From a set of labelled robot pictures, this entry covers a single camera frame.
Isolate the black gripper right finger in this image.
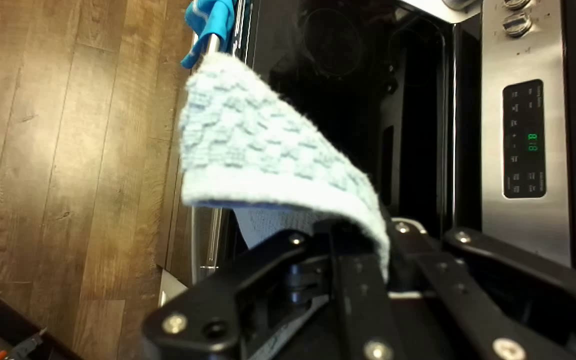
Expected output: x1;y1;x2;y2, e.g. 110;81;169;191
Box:
388;218;576;360

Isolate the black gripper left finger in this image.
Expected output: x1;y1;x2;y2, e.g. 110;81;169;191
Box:
141;223;394;360

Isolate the black glass-top stove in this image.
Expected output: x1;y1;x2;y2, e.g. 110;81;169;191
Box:
223;0;576;266

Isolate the light blue towel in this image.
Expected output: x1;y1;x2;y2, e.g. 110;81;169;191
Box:
178;51;391;282

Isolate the silver oven door handle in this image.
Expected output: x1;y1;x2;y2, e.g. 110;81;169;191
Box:
179;36;232;208

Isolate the bright blue towel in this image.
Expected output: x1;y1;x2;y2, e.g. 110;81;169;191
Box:
179;0;236;69

